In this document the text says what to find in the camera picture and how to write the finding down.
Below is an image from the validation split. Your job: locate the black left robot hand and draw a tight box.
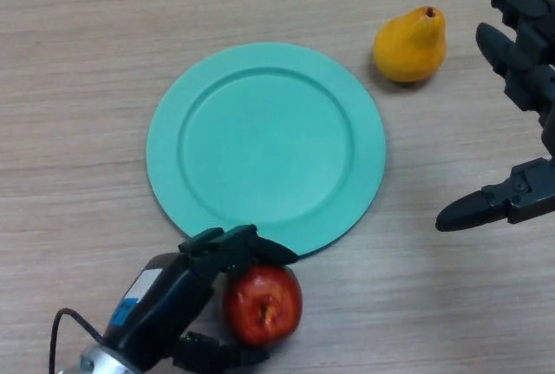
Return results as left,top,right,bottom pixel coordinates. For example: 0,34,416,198
103,225,299,374

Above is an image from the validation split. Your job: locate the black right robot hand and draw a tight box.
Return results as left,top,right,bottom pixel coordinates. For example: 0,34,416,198
434,0,555,233

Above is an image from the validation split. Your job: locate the red apple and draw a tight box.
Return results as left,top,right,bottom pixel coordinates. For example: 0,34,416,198
222,265,303,346

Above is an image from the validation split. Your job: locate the green round plate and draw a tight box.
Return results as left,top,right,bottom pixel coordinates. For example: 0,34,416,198
146,42,388,259

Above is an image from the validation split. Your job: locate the yellow pear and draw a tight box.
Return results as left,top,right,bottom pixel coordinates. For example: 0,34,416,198
373,5,447,84

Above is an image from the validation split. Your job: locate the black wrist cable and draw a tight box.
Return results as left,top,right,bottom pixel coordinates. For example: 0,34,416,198
48,307,108,374

